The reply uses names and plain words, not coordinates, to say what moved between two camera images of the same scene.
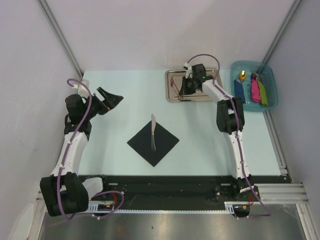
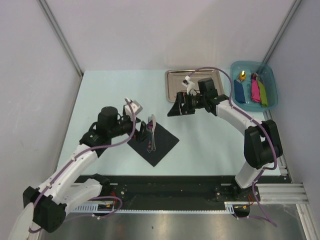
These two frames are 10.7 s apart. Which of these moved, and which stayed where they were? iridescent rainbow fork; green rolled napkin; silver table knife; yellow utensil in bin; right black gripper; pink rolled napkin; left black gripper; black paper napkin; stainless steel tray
Moved: iridescent rainbow fork; left black gripper; right black gripper
Stayed: black paper napkin; stainless steel tray; green rolled napkin; silver table knife; pink rolled napkin; yellow utensil in bin
